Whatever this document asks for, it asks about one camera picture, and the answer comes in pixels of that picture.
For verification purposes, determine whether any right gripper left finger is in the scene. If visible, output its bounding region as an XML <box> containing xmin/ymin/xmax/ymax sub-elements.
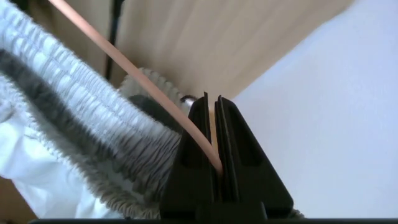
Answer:
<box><xmin>160</xmin><ymin>91</ymin><xmax>223</xmax><ymax>219</ymax></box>

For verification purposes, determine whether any pale grey garment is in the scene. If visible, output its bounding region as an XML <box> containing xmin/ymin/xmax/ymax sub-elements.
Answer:
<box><xmin>0</xmin><ymin>0</ymin><xmax>305</xmax><ymax>220</ymax></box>

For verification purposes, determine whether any black clothes rack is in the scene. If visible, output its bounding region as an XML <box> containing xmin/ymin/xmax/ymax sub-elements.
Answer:
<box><xmin>104</xmin><ymin>0</ymin><xmax>126</xmax><ymax>81</ymax></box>

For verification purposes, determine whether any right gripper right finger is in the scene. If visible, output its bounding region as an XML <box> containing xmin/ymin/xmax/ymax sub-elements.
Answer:
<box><xmin>214</xmin><ymin>95</ymin><xmax>295</xmax><ymax>219</ymax></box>

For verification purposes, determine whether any white laundry basket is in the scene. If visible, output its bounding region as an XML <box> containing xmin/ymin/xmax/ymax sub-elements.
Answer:
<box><xmin>119</xmin><ymin>67</ymin><xmax>200</xmax><ymax>127</ymax></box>

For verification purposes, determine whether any pink clothes hanger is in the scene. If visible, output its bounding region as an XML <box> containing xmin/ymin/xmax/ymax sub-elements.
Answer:
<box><xmin>47</xmin><ymin>0</ymin><xmax>224</xmax><ymax>175</ymax></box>

